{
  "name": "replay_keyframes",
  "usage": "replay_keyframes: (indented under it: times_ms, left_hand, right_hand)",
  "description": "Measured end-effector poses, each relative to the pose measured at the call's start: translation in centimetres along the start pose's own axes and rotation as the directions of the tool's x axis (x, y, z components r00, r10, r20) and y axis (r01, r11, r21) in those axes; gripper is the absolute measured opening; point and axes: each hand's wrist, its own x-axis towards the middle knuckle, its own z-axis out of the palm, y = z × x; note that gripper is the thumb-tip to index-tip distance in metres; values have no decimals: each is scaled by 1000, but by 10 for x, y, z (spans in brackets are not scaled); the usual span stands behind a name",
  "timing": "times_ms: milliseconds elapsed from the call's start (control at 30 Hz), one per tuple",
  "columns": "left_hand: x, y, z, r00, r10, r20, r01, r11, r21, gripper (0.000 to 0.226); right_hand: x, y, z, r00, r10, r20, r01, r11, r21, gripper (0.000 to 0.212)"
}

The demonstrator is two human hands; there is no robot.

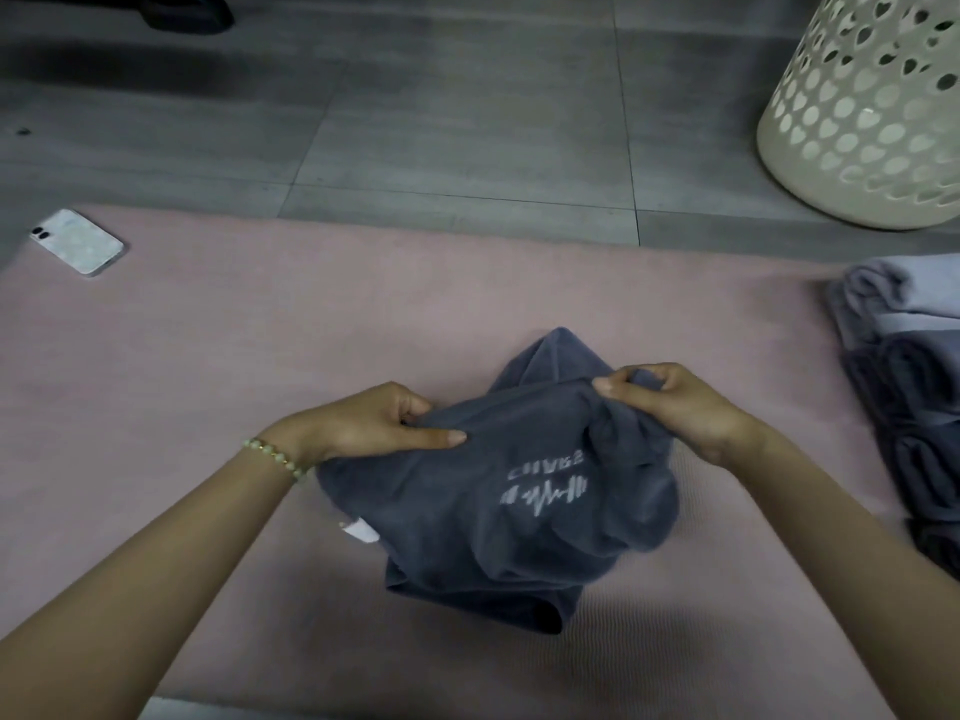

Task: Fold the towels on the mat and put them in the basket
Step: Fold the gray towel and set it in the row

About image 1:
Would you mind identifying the person's right hand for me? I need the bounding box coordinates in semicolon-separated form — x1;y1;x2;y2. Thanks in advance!
592;362;759;471

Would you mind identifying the person's left hand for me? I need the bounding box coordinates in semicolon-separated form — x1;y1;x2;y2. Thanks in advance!
279;381;468;466

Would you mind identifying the dark grey towel with print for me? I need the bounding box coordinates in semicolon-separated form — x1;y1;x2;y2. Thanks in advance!
315;326;682;638

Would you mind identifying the person's left forearm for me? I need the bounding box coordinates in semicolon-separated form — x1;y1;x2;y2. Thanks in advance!
0;434;305;720

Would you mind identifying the person's right forearm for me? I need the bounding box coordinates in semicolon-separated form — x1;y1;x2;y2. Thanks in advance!
720;427;960;720

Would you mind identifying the pink mat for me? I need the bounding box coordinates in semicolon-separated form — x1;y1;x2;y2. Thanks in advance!
0;204;960;720

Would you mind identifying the dark grey folded towel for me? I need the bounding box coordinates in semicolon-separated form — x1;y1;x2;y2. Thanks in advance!
840;333;960;436
873;430;960;527
906;518;960;583

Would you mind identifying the light grey folded towel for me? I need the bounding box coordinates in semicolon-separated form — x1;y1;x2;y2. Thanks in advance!
825;253;960;346

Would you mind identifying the cream perforated laundry basket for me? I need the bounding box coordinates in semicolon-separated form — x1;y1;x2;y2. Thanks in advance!
756;0;960;232

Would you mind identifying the white smartphone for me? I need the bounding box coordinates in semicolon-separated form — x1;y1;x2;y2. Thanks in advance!
29;208;126;278

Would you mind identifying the black object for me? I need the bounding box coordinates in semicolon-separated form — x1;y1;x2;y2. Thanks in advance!
138;0;235;36

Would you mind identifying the beaded bracelet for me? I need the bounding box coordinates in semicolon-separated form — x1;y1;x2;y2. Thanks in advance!
241;437;310;484

